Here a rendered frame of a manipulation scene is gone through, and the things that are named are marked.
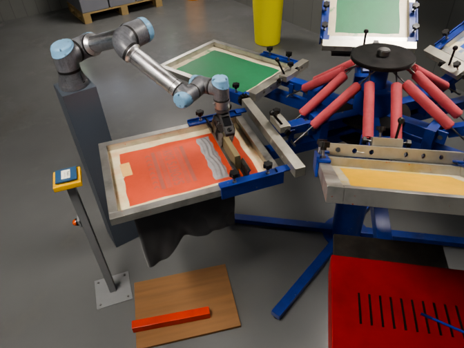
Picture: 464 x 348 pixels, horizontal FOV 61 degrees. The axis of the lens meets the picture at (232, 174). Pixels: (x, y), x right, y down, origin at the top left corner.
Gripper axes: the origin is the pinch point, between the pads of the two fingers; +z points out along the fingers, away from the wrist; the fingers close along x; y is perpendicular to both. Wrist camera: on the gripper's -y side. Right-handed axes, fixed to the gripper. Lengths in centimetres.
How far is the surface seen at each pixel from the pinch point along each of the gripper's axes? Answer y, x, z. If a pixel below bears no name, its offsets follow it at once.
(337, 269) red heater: -91, -7, -9
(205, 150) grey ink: 5.9, 9.4, 4.8
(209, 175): -13.3, 13.0, 5.4
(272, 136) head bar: -6.8, -22.1, -3.3
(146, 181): -6.8, 42.0, 5.3
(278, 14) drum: 330, -181, 59
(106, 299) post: 6, 82, 100
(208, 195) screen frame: -29.1, 18.3, 3.2
